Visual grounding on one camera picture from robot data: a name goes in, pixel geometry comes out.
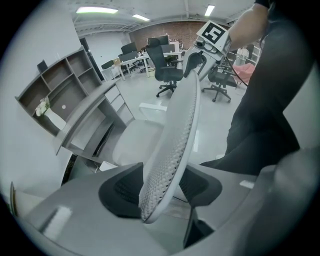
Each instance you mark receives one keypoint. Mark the long ceiling light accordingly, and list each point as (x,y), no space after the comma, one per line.
(140,17)
(96,10)
(209,10)

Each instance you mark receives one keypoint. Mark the white box under desk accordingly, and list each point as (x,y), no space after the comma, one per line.
(107,166)

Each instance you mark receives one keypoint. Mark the grey cubby shelf unit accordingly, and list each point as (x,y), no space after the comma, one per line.
(62,75)

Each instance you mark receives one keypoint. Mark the white vase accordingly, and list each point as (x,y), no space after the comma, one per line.
(55,118)

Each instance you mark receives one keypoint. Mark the small black box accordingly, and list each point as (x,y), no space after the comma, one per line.
(42,66)

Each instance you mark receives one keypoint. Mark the black low-back office chair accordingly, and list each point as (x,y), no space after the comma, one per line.
(221,82)

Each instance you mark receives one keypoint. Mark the person's body in black clothing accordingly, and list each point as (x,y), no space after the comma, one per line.
(270,100)

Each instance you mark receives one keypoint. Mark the pink seat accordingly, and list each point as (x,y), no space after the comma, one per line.
(245,71)

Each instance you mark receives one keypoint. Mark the white flower bouquet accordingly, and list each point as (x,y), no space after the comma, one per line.
(42,106)

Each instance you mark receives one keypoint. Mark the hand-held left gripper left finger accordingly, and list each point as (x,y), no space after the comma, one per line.
(82,200)

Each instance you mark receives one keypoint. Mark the brown cardboard box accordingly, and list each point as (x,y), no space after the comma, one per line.
(116,61)

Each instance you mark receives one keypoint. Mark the grey desk with drawers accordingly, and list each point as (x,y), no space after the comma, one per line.
(87,107)

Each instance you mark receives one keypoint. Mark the black computer monitor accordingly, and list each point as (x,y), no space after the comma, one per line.
(128,48)

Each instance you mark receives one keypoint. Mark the row of white office desks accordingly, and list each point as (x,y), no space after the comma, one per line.
(136,61)

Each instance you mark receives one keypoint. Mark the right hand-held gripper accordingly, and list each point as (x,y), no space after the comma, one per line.
(212,37)

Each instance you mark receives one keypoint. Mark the person's right forearm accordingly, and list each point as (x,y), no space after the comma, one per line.
(247,25)

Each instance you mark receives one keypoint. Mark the black high-back office chair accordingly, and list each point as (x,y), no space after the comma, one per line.
(162,65)

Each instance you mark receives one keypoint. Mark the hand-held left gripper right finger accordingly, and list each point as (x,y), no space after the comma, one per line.
(225,192)

